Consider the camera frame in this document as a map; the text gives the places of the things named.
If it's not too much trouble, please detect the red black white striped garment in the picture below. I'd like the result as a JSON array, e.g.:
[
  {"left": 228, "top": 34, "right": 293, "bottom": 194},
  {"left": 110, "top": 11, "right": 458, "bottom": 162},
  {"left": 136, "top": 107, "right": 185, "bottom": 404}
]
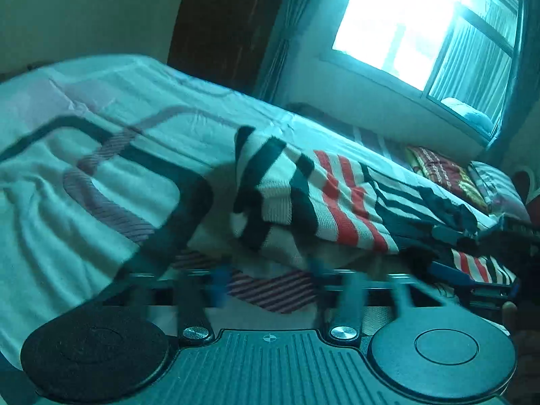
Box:
[{"left": 232, "top": 126, "right": 515, "bottom": 284}]

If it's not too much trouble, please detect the person's hand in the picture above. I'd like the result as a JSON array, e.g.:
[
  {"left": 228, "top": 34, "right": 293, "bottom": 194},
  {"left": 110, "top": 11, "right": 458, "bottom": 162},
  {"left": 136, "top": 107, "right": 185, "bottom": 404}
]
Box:
[{"left": 502, "top": 302, "right": 540, "bottom": 405}]

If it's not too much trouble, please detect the striped pillow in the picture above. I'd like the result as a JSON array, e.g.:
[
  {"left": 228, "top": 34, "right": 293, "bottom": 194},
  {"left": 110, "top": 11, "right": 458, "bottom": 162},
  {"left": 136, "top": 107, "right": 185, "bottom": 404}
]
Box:
[{"left": 467, "top": 161, "right": 531, "bottom": 223}]

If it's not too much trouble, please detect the red gold folded blanket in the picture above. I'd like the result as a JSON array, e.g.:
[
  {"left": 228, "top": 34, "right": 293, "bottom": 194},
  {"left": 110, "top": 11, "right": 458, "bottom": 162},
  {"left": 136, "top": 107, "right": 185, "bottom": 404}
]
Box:
[{"left": 405, "top": 146, "right": 489, "bottom": 214}]

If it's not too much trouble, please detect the white object on windowsill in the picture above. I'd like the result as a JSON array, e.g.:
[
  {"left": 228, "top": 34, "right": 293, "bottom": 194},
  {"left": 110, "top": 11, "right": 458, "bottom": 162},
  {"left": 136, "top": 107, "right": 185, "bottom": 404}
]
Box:
[{"left": 441, "top": 98, "right": 493, "bottom": 134}]

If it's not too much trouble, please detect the striped bed sheet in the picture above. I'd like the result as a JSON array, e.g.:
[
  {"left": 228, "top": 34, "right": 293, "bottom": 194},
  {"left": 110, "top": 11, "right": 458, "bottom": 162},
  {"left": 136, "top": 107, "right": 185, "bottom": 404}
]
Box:
[{"left": 286, "top": 103, "right": 413, "bottom": 172}]

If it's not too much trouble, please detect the white patterned bed quilt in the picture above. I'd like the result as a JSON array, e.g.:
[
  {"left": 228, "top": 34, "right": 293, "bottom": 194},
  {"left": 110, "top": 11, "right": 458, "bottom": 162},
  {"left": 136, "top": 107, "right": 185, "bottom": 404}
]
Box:
[{"left": 0, "top": 53, "right": 499, "bottom": 370}]

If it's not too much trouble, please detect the teal curtain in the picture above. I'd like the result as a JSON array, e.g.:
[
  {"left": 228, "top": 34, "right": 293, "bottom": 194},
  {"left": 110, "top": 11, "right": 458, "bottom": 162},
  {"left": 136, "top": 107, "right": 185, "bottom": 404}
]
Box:
[{"left": 252, "top": 0, "right": 323, "bottom": 104}]

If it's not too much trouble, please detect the dark wooden wardrobe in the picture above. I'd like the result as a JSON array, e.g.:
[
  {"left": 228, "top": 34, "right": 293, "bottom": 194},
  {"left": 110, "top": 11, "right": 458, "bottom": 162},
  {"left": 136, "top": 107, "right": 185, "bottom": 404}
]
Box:
[{"left": 167, "top": 0, "right": 283, "bottom": 94}]

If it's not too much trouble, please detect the bright window with frame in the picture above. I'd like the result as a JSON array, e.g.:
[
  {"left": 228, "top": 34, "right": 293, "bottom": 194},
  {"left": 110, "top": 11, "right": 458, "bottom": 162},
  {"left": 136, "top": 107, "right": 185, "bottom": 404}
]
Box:
[{"left": 324, "top": 0, "right": 518, "bottom": 138}]

